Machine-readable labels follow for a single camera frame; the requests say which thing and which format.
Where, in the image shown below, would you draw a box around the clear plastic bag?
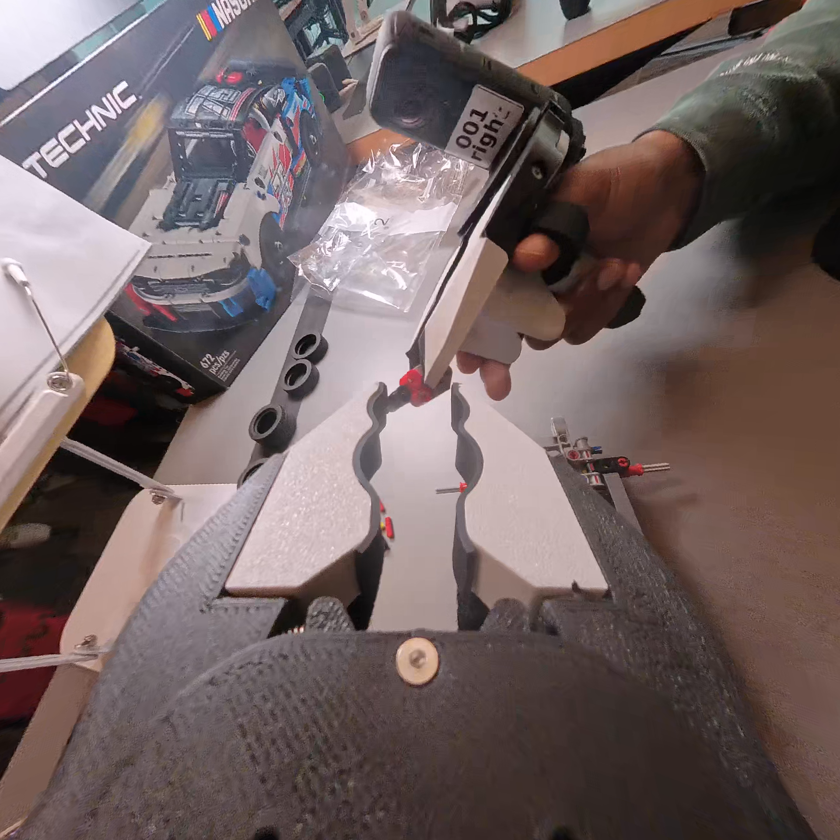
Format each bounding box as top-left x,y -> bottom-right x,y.
289,144 -> 475,313

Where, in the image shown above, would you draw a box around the small red black lego sub-assembly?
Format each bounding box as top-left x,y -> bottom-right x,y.
384,369 -> 454,406

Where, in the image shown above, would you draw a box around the grey desk with wooden edge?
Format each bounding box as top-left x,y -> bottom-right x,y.
341,0 -> 811,173

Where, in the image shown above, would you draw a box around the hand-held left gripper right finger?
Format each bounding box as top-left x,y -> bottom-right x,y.
449,385 -> 609,602

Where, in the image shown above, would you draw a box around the person's right forearm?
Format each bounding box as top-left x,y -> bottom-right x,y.
640,0 -> 840,283

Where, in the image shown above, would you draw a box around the white book stand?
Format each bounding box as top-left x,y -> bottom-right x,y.
0,259 -> 245,834

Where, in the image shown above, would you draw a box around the race car lego set box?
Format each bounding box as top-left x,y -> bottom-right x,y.
0,0 -> 358,404

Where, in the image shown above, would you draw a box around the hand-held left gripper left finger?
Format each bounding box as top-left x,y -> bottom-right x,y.
225,384 -> 389,599

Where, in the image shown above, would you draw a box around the black charging dock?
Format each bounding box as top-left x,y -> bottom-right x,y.
307,45 -> 358,114

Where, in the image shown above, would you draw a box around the person's right hand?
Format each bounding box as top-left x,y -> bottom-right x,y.
456,128 -> 703,403

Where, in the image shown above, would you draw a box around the white instruction booklet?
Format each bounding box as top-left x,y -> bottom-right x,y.
0,157 -> 153,421

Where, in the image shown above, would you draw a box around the lego car chassis assembly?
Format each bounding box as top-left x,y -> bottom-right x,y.
436,416 -> 670,508

